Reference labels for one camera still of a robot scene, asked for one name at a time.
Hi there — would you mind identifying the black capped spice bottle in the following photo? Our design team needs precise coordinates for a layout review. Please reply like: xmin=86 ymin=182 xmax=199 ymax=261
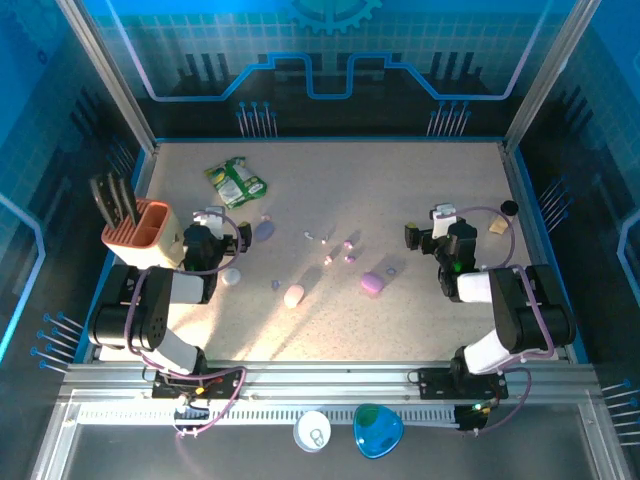
xmin=488 ymin=199 xmax=520 ymax=235

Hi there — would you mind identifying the green snack bag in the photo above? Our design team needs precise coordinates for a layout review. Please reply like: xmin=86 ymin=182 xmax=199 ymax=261
xmin=203 ymin=156 xmax=269 ymax=211

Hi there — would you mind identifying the orange beige knife block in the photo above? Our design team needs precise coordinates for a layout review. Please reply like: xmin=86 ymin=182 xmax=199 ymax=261
xmin=101 ymin=198 xmax=185 ymax=269

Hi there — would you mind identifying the black controller box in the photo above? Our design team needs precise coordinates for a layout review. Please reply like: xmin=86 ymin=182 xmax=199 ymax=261
xmin=454 ymin=402 xmax=494 ymax=432

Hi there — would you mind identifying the blue triangular plastic container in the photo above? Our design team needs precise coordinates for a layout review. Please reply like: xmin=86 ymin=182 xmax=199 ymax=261
xmin=352 ymin=403 xmax=405 ymax=460

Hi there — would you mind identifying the white pull-tab can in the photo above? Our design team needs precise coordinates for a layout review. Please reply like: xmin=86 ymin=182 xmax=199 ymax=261
xmin=292 ymin=409 xmax=333 ymax=454

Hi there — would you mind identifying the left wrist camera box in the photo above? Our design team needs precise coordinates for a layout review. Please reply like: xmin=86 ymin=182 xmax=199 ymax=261
xmin=193 ymin=206 xmax=225 ymax=240

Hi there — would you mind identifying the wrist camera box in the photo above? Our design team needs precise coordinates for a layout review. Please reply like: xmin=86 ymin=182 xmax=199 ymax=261
xmin=193 ymin=206 xmax=225 ymax=240
xmin=430 ymin=202 xmax=458 ymax=240

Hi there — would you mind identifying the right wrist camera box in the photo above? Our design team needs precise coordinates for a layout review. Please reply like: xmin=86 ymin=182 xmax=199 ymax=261
xmin=430 ymin=202 xmax=458 ymax=240

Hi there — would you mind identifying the black handled knife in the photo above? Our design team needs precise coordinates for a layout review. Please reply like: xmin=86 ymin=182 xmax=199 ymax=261
xmin=89 ymin=175 xmax=121 ymax=227
xmin=118 ymin=177 xmax=142 ymax=224
xmin=105 ymin=173 xmax=132 ymax=222

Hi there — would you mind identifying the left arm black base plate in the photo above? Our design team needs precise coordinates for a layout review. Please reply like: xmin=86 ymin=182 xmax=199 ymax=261
xmin=151 ymin=367 xmax=247 ymax=401

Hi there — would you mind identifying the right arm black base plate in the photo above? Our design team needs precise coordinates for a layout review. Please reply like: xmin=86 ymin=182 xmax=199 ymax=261
xmin=416 ymin=367 xmax=510 ymax=401

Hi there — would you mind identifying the white slotted cable duct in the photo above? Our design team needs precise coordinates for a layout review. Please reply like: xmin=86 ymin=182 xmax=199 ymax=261
xmin=77 ymin=405 xmax=461 ymax=426

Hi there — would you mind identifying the aluminium frame post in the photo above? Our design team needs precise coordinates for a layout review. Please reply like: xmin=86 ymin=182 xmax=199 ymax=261
xmin=503 ymin=0 xmax=604 ymax=154
xmin=54 ymin=0 xmax=160 ymax=154

